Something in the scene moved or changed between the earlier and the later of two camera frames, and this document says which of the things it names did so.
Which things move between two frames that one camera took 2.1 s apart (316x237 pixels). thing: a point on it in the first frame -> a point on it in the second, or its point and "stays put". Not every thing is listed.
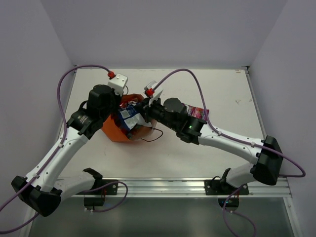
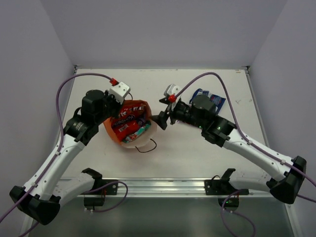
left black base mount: [98, 201] stays put
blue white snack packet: [130, 115] -> [218, 101]
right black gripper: [146, 109] -> [161, 119]
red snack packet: [125, 98] -> [134, 107]
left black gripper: [114, 108] stays put
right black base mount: [228, 195] stays put
